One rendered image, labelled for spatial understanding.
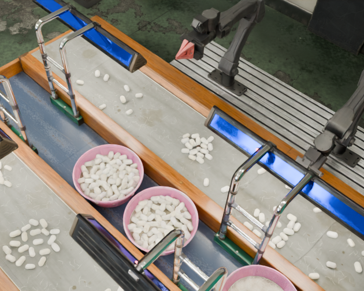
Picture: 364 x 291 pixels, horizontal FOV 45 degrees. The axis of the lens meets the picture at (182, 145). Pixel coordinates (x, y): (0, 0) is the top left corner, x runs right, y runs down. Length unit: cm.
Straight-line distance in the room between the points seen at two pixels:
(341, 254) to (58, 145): 119
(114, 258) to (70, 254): 44
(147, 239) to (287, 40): 239
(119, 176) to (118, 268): 62
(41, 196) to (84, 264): 32
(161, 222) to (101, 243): 47
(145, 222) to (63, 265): 31
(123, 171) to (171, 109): 38
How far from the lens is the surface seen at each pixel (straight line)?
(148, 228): 160
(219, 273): 113
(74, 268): 156
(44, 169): 175
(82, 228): 121
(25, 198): 173
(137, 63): 164
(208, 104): 193
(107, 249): 117
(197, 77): 218
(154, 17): 367
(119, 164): 175
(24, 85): 220
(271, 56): 342
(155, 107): 194
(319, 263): 164
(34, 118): 205
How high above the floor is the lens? 216
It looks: 52 degrees down
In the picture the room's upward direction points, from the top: 4 degrees clockwise
